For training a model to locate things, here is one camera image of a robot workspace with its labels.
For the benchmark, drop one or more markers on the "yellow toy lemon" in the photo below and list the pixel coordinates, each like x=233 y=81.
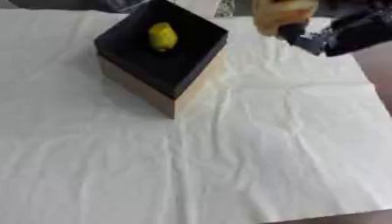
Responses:
x=163 y=37

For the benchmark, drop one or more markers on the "person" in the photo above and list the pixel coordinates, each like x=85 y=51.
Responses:
x=360 y=32

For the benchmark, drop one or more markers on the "tan cardboard box black inside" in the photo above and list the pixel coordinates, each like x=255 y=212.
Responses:
x=168 y=64

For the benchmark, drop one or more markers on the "dark blue grey object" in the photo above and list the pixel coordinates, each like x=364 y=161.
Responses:
x=306 y=40

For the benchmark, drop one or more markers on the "person's hand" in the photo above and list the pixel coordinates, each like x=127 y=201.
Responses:
x=280 y=13

